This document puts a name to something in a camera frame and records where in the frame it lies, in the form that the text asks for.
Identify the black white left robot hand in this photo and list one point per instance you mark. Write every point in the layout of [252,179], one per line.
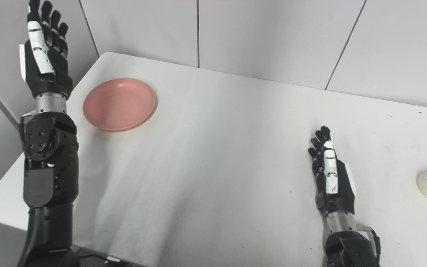
[56,70]

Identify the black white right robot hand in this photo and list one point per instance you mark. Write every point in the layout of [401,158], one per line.
[343,185]

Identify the pink round plate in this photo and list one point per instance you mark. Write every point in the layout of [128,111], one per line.
[119,104]

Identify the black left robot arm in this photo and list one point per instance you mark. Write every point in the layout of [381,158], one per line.
[50,170]

